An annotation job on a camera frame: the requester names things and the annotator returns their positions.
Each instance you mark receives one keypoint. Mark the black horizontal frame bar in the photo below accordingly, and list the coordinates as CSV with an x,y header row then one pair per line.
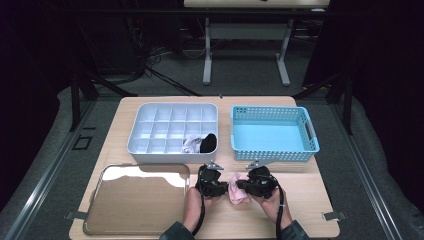
x,y
133,12

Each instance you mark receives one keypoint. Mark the blue perforated plastic basket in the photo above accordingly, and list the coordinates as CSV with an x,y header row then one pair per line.
x,y
266,136

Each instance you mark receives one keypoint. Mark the aluminium floor rail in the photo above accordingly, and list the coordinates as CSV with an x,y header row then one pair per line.
x,y
366,180
50,173

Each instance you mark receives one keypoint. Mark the person's left hand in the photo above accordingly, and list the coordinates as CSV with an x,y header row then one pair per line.
x,y
193,211

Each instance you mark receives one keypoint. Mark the pink sock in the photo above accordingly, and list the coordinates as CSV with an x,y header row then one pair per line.
x,y
237,198

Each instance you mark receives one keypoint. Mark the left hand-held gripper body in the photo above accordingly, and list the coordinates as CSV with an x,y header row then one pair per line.
x,y
209,183

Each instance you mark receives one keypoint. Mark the person's right hand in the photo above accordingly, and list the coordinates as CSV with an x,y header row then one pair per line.
x,y
276,210

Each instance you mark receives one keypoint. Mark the black metal stand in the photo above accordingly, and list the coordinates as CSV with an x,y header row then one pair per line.
x,y
76,100
348,100

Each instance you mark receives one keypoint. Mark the white sock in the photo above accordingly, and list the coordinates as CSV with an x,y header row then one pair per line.
x,y
191,145

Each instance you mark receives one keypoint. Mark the desk with white legs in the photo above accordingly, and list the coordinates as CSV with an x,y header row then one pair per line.
x,y
246,31

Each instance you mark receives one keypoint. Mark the white compartment organizer box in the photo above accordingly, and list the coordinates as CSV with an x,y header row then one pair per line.
x,y
166,130

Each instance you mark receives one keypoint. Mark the grey tape tab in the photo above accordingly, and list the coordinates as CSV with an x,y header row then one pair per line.
x,y
76,215
334,216

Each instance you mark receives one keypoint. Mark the black sock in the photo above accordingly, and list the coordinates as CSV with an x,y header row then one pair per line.
x,y
209,144

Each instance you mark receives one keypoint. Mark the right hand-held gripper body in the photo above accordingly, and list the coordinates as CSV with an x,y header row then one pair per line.
x,y
266,183

